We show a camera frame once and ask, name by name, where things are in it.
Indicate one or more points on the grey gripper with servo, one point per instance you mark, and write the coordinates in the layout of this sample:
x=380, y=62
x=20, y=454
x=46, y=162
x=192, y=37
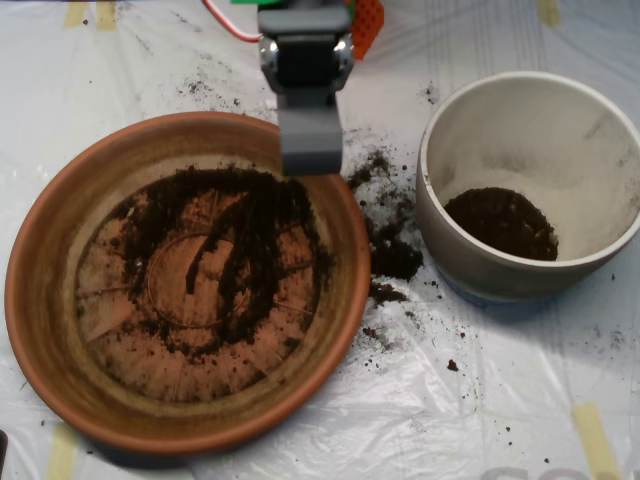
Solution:
x=303, y=65

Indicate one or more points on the dark soil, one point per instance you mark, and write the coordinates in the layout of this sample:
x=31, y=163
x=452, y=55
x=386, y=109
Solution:
x=255, y=240
x=500, y=225

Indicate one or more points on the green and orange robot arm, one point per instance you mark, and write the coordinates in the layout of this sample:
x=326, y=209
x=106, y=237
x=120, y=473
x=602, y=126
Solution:
x=370, y=25

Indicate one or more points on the spilled dark soil patch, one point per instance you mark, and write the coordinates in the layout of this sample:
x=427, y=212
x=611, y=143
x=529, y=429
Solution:
x=395, y=260

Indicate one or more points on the white ceramic pot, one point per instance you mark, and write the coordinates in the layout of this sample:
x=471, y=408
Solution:
x=500, y=280

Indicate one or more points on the small dark brown crumb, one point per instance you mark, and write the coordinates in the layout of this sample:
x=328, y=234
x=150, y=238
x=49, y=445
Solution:
x=453, y=365

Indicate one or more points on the terracotta clay bowl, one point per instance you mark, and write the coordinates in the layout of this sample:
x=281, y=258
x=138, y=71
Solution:
x=45, y=325

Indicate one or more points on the beige masking tape strip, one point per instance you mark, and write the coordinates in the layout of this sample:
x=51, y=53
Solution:
x=75, y=15
x=62, y=455
x=106, y=17
x=549, y=12
x=595, y=440

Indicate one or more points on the clear plastic cover sheet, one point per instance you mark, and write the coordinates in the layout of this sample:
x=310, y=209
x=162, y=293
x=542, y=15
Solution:
x=500, y=400

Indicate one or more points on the dark brown object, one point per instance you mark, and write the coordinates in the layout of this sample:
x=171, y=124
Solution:
x=3, y=450

